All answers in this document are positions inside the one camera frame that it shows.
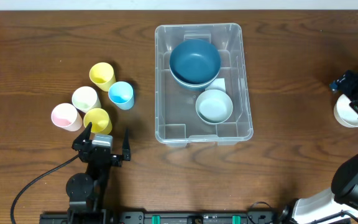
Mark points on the white plastic cup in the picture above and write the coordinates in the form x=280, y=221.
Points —
x=85, y=99

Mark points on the white small bowl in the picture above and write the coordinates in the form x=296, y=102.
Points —
x=344, y=114

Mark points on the clear plastic storage bin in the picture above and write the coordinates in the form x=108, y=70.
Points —
x=176, y=121

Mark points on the dark blue bottom bowl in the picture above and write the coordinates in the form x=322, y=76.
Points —
x=195, y=87

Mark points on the yellow plastic cup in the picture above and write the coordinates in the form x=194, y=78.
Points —
x=102, y=75
x=99, y=120

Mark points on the dark blue top bowl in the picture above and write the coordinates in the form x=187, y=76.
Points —
x=195, y=61

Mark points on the near yellow plastic cup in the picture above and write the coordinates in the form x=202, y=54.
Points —
x=99, y=120

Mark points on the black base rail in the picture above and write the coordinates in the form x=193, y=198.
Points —
x=107, y=217

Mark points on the dark blue bowl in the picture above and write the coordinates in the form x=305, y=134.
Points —
x=195, y=61
x=195, y=87

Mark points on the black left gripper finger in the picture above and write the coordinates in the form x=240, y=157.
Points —
x=126, y=150
x=83, y=139

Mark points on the far yellow plastic cup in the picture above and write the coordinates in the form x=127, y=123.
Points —
x=102, y=75

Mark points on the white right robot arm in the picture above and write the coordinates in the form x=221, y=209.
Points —
x=337, y=204

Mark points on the light grey small bowl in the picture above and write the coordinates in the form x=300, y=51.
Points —
x=214, y=106

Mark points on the white paper label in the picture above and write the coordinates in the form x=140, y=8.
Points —
x=217, y=84

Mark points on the cream large bowl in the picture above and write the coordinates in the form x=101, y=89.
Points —
x=174, y=74

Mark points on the light blue plastic cup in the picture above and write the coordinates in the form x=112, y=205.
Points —
x=122, y=95

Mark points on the pink plastic cup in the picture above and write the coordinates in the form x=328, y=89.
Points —
x=67, y=117

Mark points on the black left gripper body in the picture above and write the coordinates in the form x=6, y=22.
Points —
x=105, y=154

